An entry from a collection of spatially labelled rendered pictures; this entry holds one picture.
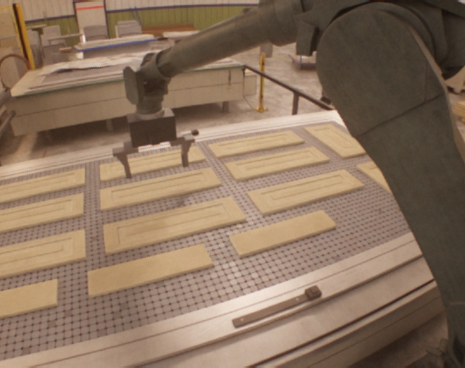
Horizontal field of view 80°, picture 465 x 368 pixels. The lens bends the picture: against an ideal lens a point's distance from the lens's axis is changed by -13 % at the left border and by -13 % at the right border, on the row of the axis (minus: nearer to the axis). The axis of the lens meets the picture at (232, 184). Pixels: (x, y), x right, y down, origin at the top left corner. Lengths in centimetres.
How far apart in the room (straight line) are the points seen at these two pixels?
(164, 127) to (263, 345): 103
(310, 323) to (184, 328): 44
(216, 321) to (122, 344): 32
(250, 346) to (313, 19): 99
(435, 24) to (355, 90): 25
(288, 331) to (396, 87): 84
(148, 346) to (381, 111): 95
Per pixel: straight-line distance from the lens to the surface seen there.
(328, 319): 122
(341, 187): 180
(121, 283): 127
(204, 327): 113
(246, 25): 102
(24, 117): 488
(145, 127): 152
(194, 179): 178
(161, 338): 112
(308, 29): 82
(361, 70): 70
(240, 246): 135
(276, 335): 115
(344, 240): 149
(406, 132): 71
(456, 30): 89
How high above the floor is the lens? 183
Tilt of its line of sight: 33 degrees down
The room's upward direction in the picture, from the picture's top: straight up
